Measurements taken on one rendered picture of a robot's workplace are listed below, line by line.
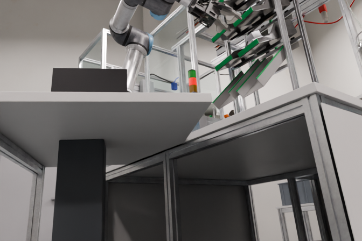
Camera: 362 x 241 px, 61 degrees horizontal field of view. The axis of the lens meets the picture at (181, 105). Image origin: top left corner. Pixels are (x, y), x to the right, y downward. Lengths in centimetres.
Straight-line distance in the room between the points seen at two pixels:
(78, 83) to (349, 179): 95
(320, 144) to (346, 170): 9
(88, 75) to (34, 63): 529
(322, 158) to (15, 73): 601
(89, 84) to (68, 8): 591
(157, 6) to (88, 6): 579
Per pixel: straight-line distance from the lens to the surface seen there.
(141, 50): 164
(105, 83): 123
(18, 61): 661
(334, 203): 90
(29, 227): 168
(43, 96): 88
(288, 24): 155
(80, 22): 688
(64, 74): 126
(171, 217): 137
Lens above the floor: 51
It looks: 21 degrees up
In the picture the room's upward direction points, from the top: 4 degrees counter-clockwise
